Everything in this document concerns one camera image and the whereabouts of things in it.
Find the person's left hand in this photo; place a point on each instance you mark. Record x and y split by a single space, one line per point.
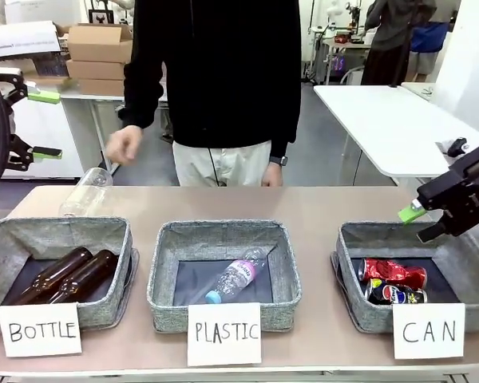
273 177

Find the white background desk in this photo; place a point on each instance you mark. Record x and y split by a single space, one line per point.
100 99

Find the grey basket labelled bottle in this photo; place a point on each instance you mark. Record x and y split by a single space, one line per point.
104 315

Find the plastic bottle purple label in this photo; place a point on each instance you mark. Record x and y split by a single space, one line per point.
239 275

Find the background lab workbench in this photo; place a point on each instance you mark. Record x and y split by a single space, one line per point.
343 60

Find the person's right forearm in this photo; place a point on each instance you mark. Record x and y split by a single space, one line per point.
141 99

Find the person's left forearm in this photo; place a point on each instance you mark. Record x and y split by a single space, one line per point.
287 123

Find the clear plastic bottle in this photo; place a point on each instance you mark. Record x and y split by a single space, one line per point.
85 195

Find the crushed red soda can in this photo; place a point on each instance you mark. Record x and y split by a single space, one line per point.
395 273

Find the open cardboard box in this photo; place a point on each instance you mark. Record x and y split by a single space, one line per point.
97 44

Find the flat closed cardboard box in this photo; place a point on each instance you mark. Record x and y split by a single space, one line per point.
96 69
101 87

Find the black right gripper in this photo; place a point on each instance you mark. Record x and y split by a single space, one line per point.
467 183

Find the grey basket labelled plastic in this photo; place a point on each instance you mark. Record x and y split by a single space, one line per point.
223 315

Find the grey basket labelled can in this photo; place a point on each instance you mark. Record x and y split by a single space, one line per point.
367 315

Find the bystander in blue top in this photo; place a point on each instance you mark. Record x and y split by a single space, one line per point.
429 40

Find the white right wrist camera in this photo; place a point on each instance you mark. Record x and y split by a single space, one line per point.
455 147

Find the brown glass bottle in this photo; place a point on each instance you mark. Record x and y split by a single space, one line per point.
88 275
56 273

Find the white box with print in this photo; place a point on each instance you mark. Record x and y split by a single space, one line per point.
22 40

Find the black framed picture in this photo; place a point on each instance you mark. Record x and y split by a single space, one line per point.
101 16

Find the wooden shelf board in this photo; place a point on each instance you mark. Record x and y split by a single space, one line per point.
44 80

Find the dark blue Pepsi can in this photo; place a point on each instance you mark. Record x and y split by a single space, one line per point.
391 294

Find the bystander in dark clothes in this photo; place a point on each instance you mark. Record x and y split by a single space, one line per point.
387 44

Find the person in black sweater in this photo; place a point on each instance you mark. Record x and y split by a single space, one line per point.
223 72

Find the black wrist watch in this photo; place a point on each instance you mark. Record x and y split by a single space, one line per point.
279 160

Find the black perforated crate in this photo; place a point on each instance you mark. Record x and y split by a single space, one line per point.
52 65

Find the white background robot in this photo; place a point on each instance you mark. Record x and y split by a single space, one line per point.
332 16

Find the large white side table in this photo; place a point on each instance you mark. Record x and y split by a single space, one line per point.
383 119

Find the white paper sign CAN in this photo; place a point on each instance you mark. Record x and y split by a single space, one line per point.
428 331

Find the white paper sign PLASTIC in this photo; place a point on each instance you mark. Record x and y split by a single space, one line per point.
223 334

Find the person's right hand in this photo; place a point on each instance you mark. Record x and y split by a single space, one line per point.
123 145

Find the white paper sign BOTTLE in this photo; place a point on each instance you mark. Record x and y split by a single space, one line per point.
40 330

